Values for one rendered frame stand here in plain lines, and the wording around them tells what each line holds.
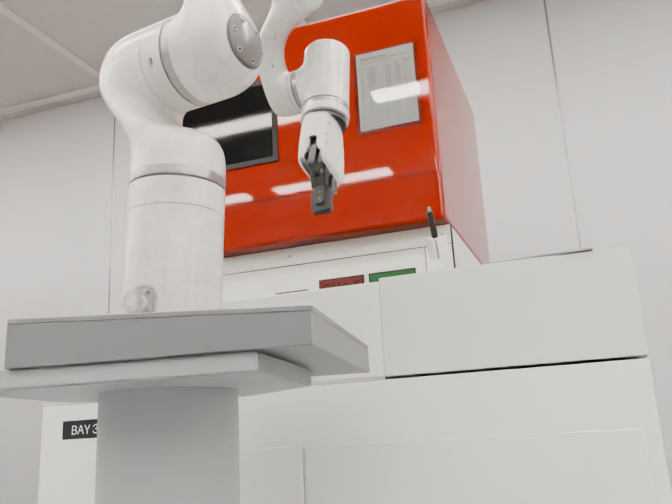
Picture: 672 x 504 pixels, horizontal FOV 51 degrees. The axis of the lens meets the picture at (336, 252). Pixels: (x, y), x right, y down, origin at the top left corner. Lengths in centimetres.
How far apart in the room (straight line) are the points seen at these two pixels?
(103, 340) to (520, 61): 299
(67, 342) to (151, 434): 13
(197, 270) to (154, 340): 16
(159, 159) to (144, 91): 12
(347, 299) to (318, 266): 72
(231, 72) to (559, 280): 51
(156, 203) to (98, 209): 333
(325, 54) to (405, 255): 61
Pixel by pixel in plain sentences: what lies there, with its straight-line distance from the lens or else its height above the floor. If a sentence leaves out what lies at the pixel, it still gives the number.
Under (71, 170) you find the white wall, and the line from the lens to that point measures 440.
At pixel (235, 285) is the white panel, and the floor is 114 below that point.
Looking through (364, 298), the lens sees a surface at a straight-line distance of 106.
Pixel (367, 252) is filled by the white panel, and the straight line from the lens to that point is 175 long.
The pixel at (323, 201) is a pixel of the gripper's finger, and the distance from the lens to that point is 115.
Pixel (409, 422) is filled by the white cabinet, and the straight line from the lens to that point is 102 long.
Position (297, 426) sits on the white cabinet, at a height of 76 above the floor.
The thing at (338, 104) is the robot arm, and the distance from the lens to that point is 124.
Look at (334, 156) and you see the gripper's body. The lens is 119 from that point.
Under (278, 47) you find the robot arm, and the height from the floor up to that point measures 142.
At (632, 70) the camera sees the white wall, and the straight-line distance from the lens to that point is 346.
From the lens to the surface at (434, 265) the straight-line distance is 133.
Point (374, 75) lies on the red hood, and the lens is 185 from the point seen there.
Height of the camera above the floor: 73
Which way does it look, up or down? 15 degrees up
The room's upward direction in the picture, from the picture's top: 3 degrees counter-clockwise
